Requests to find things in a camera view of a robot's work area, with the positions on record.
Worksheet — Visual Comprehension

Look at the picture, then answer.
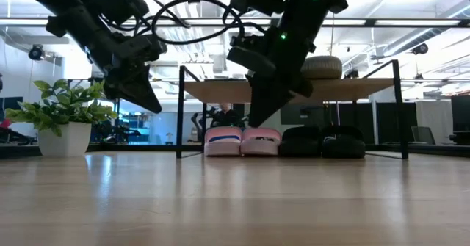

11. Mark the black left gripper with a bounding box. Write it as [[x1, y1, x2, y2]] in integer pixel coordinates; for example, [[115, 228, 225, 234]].
[[84, 32, 168, 114]]

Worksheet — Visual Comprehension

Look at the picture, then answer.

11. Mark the grey slide sandal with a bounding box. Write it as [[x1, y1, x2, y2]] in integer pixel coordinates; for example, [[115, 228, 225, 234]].
[[300, 55, 344, 80]]

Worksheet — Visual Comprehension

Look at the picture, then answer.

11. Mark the overhead LED light bar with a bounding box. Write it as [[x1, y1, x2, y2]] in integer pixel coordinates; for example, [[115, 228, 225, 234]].
[[0, 17, 470, 29]]

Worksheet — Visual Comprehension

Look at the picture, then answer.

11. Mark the grey office chair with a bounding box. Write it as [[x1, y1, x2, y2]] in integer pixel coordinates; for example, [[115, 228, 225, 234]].
[[411, 126, 436, 145]]

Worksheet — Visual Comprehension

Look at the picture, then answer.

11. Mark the green potted plant white pot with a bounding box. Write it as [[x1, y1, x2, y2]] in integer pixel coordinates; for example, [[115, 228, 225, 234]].
[[3, 79, 119, 158]]

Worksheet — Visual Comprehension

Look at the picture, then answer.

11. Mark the black room divider panel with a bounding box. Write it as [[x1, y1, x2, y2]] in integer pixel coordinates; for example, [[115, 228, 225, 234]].
[[376, 101, 418, 144]]

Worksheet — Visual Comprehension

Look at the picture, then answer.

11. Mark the white curtain panel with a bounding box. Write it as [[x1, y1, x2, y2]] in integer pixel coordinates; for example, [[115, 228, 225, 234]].
[[416, 99, 452, 144]]

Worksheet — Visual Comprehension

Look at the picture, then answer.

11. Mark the person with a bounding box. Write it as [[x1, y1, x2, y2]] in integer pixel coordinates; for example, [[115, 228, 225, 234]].
[[214, 103, 245, 128]]

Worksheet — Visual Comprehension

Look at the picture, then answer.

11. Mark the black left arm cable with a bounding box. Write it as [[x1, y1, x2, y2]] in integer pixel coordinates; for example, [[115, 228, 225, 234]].
[[98, 0, 192, 32]]

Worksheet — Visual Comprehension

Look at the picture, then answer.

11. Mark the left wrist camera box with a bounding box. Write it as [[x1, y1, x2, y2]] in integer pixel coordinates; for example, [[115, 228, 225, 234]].
[[91, 0, 151, 26]]

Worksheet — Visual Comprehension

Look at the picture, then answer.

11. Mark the wooden shelf with black frame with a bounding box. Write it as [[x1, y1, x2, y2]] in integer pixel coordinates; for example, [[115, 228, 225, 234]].
[[175, 59, 411, 161]]

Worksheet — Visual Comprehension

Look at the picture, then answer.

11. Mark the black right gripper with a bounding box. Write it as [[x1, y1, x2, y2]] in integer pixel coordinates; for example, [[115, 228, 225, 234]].
[[227, 18, 317, 127]]

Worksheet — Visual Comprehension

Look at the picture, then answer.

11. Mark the pink slide sandal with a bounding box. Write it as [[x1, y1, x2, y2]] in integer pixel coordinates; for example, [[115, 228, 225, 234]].
[[240, 127, 283, 156], [203, 126, 244, 157]]

